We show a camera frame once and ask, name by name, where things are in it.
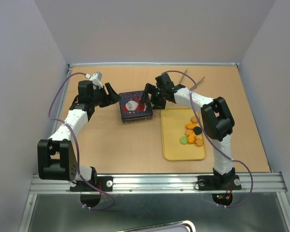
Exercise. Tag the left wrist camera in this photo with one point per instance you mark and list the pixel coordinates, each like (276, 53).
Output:
(96, 79)

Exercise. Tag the black sandwich cookie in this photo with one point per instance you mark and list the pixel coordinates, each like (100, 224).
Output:
(197, 130)

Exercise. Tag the metal serving tongs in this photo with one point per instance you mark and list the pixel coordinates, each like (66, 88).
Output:
(185, 77)

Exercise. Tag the yellow serving tray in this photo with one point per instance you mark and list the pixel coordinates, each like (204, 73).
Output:
(173, 126)

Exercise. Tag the gold tin lid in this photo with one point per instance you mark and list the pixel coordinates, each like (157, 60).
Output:
(129, 104)

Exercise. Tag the square cookie tin box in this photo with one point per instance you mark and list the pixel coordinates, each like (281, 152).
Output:
(128, 119)

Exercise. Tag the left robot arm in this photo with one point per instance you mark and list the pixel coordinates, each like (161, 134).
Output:
(59, 155)

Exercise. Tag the tan leaf cookie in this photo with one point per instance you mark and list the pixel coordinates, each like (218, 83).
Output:
(189, 132)

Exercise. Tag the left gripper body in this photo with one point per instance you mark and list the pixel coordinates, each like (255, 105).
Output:
(101, 98)

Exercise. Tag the metal tray at bottom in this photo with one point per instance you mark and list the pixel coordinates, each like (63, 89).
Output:
(178, 226)

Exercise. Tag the green sandwich cookie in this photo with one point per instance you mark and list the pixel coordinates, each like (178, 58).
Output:
(183, 140)

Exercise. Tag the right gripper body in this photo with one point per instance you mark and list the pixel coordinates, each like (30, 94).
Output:
(157, 98)

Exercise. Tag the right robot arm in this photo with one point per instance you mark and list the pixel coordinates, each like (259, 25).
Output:
(215, 121)

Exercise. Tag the aluminium mounting rail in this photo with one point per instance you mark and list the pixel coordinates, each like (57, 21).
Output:
(154, 184)

